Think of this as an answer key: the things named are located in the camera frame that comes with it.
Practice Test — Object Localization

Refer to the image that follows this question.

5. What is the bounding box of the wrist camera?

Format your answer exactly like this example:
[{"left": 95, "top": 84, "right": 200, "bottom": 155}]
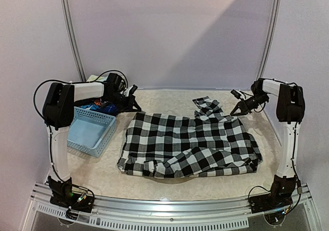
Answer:
[
  {"left": 123, "top": 84, "right": 138, "bottom": 97},
  {"left": 230, "top": 90, "right": 246, "bottom": 100}
]

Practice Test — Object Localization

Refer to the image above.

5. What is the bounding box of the left aluminium frame post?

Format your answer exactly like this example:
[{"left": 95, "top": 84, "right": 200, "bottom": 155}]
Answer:
[{"left": 61, "top": 0, "right": 86, "bottom": 81}]

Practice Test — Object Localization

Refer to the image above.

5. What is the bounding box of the blue patterned garment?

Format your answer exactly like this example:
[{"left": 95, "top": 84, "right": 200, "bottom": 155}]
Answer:
[{"left": 79, "top": 99, "right": 119, "bottom": 116}]

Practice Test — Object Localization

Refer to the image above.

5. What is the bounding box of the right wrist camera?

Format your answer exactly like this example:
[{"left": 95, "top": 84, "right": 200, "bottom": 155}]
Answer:
[{"left": 230, "top": 90, "right": 246, "bottom": 100}]

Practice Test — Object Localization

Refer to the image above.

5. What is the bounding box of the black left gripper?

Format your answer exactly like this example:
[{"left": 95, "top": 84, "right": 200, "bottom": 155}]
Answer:
[{"left": 103, "top": 91, "right": 141, "bottom": 113}]

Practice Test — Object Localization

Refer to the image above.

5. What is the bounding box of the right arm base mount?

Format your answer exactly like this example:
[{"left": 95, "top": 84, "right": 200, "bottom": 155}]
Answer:
[{"left": 248, "top": 175, "right": 301, "bottom": 214}]

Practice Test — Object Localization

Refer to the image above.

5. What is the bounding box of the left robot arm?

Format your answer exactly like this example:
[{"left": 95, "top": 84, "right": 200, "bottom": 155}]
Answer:
[{"left": 39, "top": 70, "right": 141, "bottom": 183}]

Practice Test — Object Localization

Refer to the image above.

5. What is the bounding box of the aluminium front rail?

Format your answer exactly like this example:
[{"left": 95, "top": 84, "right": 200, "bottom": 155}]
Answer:
[{"left": 23, "top": 184, "right": 321, "bottom": 230}]

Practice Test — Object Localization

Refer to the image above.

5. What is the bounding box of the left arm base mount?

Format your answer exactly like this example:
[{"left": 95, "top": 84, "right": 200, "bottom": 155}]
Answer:
[{"left": 47, "top": 176, "right": 95, "bottom": 213}]

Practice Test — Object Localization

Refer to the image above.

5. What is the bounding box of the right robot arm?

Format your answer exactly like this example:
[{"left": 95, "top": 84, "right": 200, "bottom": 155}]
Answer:
[{"left": 230, "top": 78, "right": 305, "bottom": 208}]

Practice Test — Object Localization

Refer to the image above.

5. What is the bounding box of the floral pastel cloth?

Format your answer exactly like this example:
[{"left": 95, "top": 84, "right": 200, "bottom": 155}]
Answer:
[{"left": 86, "top": 75, "right": 107, "bottom": 83}]

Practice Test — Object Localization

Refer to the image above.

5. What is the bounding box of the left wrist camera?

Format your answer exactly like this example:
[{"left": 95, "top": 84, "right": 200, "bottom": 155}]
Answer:
[{"left": 123, "top": 84, "right": 138, "bottom": 97}]

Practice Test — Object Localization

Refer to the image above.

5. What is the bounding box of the right aluminium frame post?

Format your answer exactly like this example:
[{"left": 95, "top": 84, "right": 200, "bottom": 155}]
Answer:
[{"left": 256, "top": 0, "right": 281, "bottom": 79}]

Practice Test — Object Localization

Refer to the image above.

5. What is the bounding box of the aluminium frame post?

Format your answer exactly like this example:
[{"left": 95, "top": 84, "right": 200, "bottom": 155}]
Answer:
[
  {"left": 256, "top": 0, "right": 281, "bottom": 79},
  {"left": 61, "top": 0, "right": 86, "bottom": 81}
]

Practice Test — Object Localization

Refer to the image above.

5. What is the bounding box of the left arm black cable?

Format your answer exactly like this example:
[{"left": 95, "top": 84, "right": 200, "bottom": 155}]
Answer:
[{"left": 33, "top": 69, "right": 129, "bottom": 123}]

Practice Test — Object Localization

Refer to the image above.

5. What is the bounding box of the black white checkered shirt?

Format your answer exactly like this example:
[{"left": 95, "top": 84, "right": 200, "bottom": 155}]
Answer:
[{"left": 117, "top": 97, "right": 262, "bottom": 179}]

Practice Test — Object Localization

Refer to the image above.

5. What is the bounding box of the light blue plastic basket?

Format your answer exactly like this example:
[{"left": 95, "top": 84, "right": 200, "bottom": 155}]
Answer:
[{"left": 67, "top": 107, "right": 116, "bottom": 158}]

